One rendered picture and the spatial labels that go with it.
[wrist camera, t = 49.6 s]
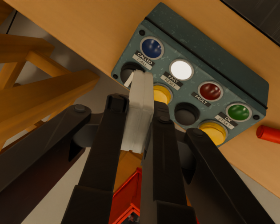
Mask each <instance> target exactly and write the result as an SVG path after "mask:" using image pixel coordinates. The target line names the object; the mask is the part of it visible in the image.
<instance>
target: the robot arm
mask: <svg viewBox="0 0 280 224"><path fill-rule="evenodd" d="M86 148H91V149H90V152H89V155H88V157H87V160H86V163H85V166H84V169H83V171H82V174H81V177H80V180H79V183H78V185H75V187H74V189H73V191H72V194H71V197H70V200H69V202H68V205H67V208H66V210H65V213H64V216H63V219H62V221H61V224H108V222H109V217H110V211H111V206H112V199H113V193H114V192H113V190H114V184H115V179H116V172H117V167H118V162H119V157H120V150H125V151H129V150H132V152H135V153H139V154H141V153H142V152H144V153H143V157H142V160H141V164H140V165H141V166H142V181H141V199H140V224H197V220H196V217H197V219H198V221H199V223H200V224H275V222H274V221H273V220H272V218H271V217H270V216H269V215H268V213H267V212H266V211H265V209H264V208H263V207H262V205H261V204H260V203H259V201H258V200H257V199H256V197H255V196H254V195H253V193H252V192H251V191H250V190H249V188H248V187H247V185H246V184H245V183H244V182H243V180H242V179H241V178H240V176H239V175H238V174H237V173H236V171H235V170H234V168H233V167H232V166H231V164H230V163H229V162H228V161H227V159H226V158H225V157H224V155H223V154H222V153H221V151H220V150H219V149H218V148H217V146H216V145H215V144H214V142H213V141H212V140H211V138H210V137H209V136H208V134H207V133H205V132H204V131H202V130H201V129H198V128H188V129H187V130H186V132H182V131H180V130H178V129H176V128H175V125H174V122H173V121H172V120H171V119H170V115H169V108H168V105H167V104H166V103H164V102H159V101H155V100H154V90H153V74H152V73H151V72H145V73H144V72H143V71H141V70H137V69H136V70H135V71H134V74H133V78H132V84H131V88H130V93H129V95H124V94H120V93H116V92H115V93H113V94H110V95H108V96H107V99H106V105H105V110H104V112H103V113H92V111H91V109H90V108H89V107H87V106H85V105H82V104H74V105H71V106H69V107H67V108H66V109H64V110H63V111H62V112H60V113H59V114H57V115H56V116H54V117H53V118H52V119H50V120H49V121H47V122H46V123H45V124H43V125H41V126H40V127H39V128H37V129H36V130H35V131H33V132H32V133H30V134H29V135H27V136H26V137H24V138H23V139H22V140H20V141H19V142H17V143H16V144H15V145H13V146H12V147H10V148H9V149H7V150H6V151H5V152H3V153H2V154H0V224H21V223H22V222H23V221H24V219H25V218H26V217H27V216H28V215H29V214H30V213H31V212H32V210H33V209H34V208H35V207H36V206H37V205H38V204H39V203H40V201H41V200H42V199H43V198H44V197H45V196H46V195H47V194H48V193H49V192H50V190H51V189H52V188H53V187H54V186H55V185H56V184H57V182H58V181H59V180H60V179H61V178H62V177H63V176H64V175H65V173H66V172H67V171H68V170H69V169H70V168H71V167H72V165H73V164H75V162H76V161H77V160H78V159H79V158H80V157H81V156H82V155H83V153H84V152H85V150H86ZM186 195H187V197H188V200H189V202H190V204H191V207H190V206H188V205H187V199H186Z"/></svg>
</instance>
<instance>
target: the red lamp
mask: <svg viewBox="0 0 280 224"><path fill-rule="evenodd" d="M200 94H201V96H203V97H204V98H205V99H207V100H216V99H218V98H219V97H220V94H221V91H220V89H219V87H218V86H216V85H215V84H211V83H207V84H203V85H202V86H201V87H200Z"/></svg>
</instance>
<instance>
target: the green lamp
mask: <svg viewBox="0 0 280 224"><path fill-rule="evenodd" d="M228 115H229V116H230V117H231V118H232V119H234V120H245V119H247V118H248V117H249V110H248V109H247V108H246V107H245V106H243V105H233V106H231V107H230V108H229V109H228Z"/></svg>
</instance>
